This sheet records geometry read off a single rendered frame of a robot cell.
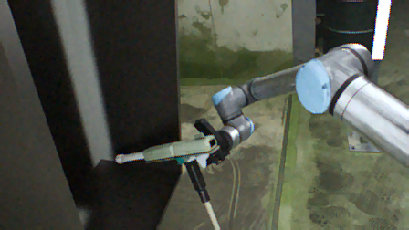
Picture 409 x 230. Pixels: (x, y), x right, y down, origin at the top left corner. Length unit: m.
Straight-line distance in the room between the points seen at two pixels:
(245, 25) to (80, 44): 1.69
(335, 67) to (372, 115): 0.13
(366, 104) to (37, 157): 0.57
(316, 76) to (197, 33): 2.15
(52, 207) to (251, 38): 2.26
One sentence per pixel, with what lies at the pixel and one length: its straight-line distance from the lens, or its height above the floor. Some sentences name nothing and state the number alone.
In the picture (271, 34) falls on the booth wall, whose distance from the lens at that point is 2.62.
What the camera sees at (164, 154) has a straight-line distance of 1.05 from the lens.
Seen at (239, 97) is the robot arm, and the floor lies 0.73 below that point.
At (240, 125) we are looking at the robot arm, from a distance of 1.20.
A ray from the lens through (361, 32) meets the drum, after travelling 3.14.
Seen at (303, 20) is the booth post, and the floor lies 0.57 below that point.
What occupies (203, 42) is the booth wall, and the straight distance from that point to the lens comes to 2.78.
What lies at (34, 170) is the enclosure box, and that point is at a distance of 0.55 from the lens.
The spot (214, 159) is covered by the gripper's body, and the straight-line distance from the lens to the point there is 1.09.
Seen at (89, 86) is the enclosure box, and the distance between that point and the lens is 1.23.
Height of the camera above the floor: 1.33
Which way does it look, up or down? 34 degrees down
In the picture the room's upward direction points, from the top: 6 degrees counter-clockwise
